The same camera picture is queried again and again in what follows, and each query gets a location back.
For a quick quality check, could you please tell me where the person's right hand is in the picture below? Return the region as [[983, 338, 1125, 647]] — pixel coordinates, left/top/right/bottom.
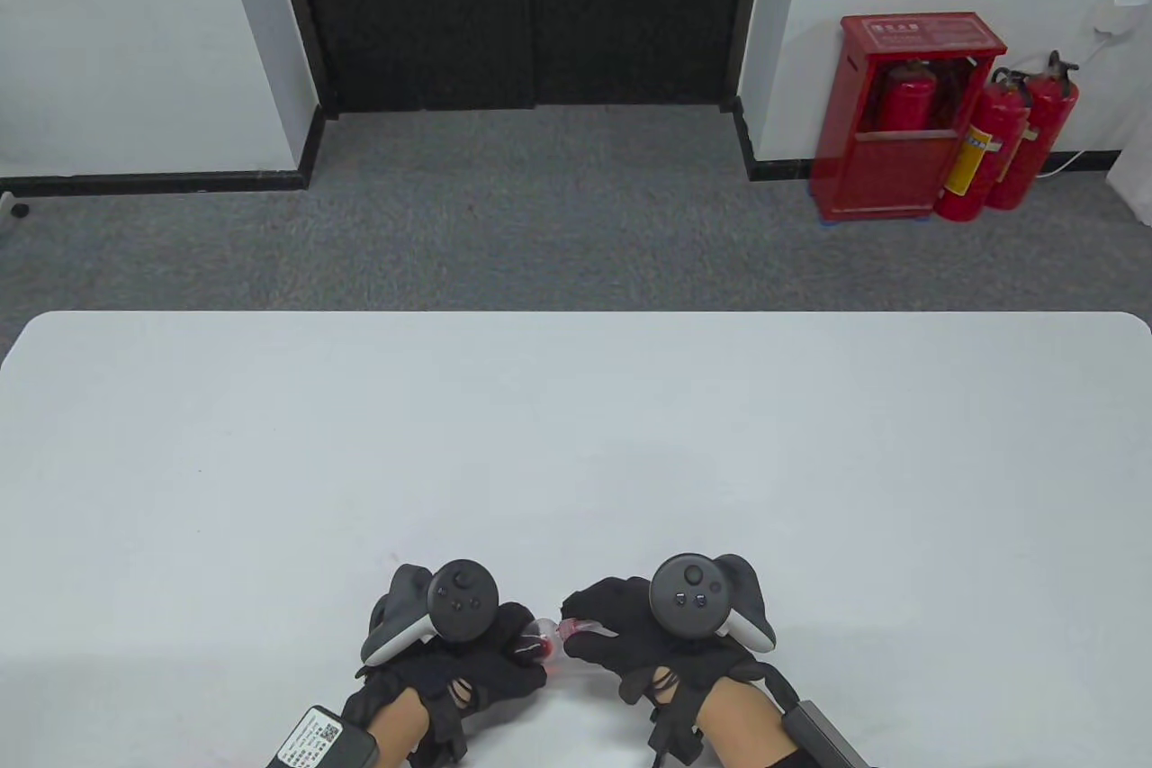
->
[[560, 575, 798, 705]]

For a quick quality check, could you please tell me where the person's left hand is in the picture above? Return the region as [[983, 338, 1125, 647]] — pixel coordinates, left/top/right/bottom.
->
[[340, 601, 548, 729]]

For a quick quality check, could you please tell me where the clear soy sauce bottle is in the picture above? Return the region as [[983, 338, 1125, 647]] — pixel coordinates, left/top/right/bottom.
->
[[517, 617, 569, 671]]

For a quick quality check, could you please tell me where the person's right forearm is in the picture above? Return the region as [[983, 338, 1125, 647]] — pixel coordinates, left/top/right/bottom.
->
[[697, 678, 799, 768]]

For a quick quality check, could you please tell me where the person's left forearm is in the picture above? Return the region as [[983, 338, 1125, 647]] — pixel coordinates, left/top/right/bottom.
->
[[368, 687, 434, 768]]

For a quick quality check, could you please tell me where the grey right hand controller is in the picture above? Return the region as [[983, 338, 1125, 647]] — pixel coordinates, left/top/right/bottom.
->
[[649, 552, 778, 655]]

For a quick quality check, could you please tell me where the grey hand controller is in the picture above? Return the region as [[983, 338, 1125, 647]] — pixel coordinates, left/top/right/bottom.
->
[[361, 559, 501, 666], [649, 552, 778, 655]]

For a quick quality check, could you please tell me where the grey left hand controller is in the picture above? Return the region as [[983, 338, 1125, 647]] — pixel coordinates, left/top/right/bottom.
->
[[361, 559, 501, 666]]

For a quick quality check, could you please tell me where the red fire extinguisher cabinet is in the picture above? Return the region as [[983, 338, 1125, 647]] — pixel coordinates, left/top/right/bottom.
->
[[809, 12, 1008, 225]]

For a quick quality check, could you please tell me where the red extinguisher inside cabinet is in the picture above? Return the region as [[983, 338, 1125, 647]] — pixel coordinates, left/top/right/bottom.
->
[[879, 59, 938, 135]]

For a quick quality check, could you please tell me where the red extinguisher with yellow label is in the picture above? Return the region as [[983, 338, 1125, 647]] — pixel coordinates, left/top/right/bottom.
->
[[932, 68, 1032, 223]]

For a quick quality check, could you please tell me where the black double door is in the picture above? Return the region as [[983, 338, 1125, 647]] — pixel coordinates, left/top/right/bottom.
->
[[265, 0, 775, 118]]

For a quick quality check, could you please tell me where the red fire extinguisher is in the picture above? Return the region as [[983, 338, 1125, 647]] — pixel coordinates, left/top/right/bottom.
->
[[985, 50, 1081, 212]]

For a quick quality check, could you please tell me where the white slanted board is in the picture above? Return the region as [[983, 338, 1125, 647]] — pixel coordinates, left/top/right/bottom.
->
[[1104, 133, 1152, 228]]

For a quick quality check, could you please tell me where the black wrist strap buckle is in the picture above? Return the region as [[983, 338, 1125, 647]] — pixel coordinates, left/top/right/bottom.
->
[[425, 705, 470, 764]]

